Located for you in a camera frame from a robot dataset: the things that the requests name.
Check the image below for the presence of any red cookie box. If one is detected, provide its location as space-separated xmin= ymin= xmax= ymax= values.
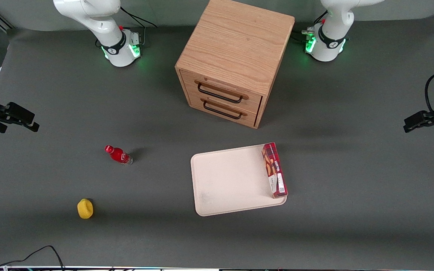
xmin=261 ymin=142 xmax=289 ymax=199

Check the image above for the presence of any cream plastic tray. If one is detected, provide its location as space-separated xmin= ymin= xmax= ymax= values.
xmin=190 ymin=143 xmax=287 ymax=217

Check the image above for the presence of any red soda bottle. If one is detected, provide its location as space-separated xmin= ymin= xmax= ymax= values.
xmin=104 ymin=145 xmax=133 ymax=166

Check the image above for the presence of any yellow sponge toy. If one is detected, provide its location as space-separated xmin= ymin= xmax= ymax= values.
xmin=77 ymin=198 xmax=94 ymax=219

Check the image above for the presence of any grey table mat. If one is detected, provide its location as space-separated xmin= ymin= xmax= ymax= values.
xmin=0 ymin=17 xmax=434 ymax=270

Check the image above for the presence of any wooden drawer cabinet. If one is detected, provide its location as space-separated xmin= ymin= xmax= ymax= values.
xmin=175 ymin=0 xmax=296 ymax=129

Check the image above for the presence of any aluminium frame rail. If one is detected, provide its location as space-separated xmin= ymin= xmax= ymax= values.
xmin=0 ymin=7 xmax=15 ymax=33

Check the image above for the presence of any black thin floor cable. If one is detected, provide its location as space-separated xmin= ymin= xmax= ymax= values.
xmin=0 ymin=245 xmax=65 ymax=271

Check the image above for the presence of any black left base cable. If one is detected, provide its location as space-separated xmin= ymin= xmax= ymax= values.
xmin=292 ymin=11 xmax=329 ymax=43

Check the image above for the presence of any black base cable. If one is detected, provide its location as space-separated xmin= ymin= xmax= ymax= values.
xmin=292 ymin=11 xmax=329 ymax=43
xmin=119 ymin=6 xmax=157 ymax=47

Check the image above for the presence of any black right base cable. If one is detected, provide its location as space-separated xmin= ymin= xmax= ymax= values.
xmin=119 ymin=6 xmax=157 ymax=47

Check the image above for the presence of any wooden drawer with long handle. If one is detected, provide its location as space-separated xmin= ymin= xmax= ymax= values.
xmin=180 ymin=70 xmax=263 ymax=113

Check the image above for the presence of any wooden drawer with short handle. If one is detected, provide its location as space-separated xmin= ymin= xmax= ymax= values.
xmin=187 ymin=92 xmax=261 ymax=127

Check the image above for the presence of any short black drawer handle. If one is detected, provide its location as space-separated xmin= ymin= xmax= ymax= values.
xmin=203 ymin=99 xmax=242 ymax=120

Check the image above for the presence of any long black drawer handle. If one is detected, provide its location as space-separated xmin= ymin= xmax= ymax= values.
xmin=197 ymin=82 xmax=243 ymax=104

